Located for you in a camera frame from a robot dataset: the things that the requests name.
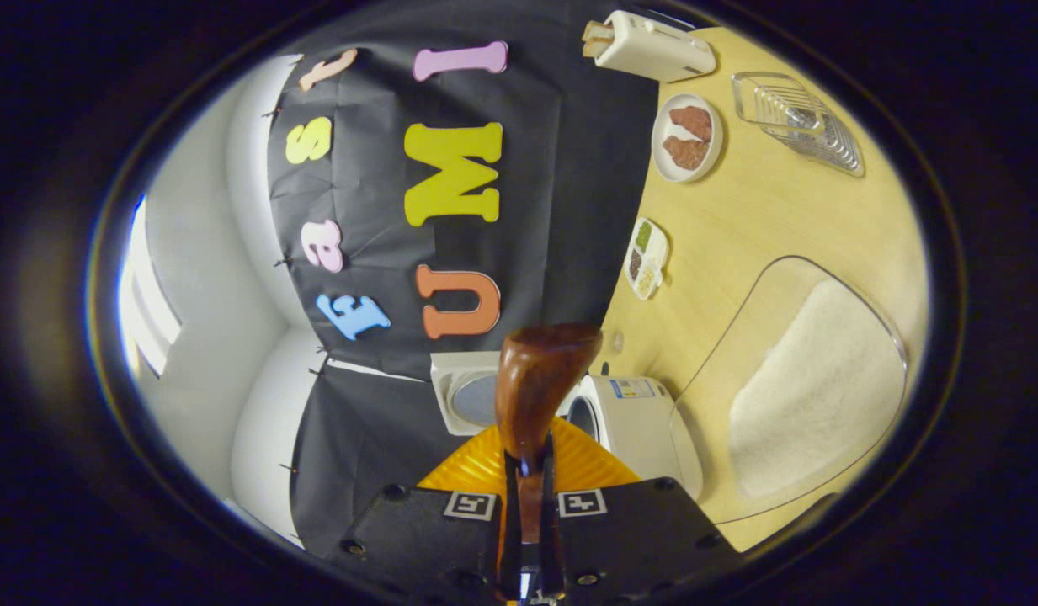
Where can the brown wooden spoon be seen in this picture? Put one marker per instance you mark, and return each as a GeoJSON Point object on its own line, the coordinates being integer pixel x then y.
{"type": "Point", "coordinates": [535, 379]}

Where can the white toaster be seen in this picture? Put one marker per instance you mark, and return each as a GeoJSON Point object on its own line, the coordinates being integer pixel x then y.
{"type": "Point", "coordinates": [653, 46]}

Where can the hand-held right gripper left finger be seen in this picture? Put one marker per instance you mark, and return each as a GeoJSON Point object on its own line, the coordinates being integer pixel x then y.
{"type": "Point", "coordinates": [417, 539]}

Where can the brown meat piece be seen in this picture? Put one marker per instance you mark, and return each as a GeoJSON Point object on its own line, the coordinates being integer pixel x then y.
{"type": "Point", "coordinates": [694, 122]}
{"type": "Point", "coordinates": [687, 153]}

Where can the white rice cooker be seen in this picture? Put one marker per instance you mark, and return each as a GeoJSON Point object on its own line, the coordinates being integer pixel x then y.
{"type": "Point", "coordinates": [636, 429]}

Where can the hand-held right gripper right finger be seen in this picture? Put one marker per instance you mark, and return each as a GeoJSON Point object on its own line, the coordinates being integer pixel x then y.
{"type": "Point", "coordinates": [636, 539]}

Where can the toast slice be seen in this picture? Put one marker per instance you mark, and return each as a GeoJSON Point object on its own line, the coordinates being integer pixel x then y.
{"type": "Point", "coordinates": [596, 31]}
{"type": "Point", "coordinates": [594, 49]}

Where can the black backdrop cloth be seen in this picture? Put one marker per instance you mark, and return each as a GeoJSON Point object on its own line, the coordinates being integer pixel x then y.
{"type": "Point", "coordinates": [561, 210]}

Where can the clear plastic rice box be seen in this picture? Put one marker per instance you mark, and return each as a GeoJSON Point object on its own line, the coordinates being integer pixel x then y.
{"type": "Point", "coordinates": [737, 337]}

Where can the white divided grain dish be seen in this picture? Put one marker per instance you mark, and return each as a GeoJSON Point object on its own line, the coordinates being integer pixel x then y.
{"type": "Point", "coordinates": [646, 261]}

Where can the white round plate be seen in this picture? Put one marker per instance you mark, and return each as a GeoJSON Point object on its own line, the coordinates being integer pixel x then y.
{"type": "Point", "coordinates": [663, 164]}

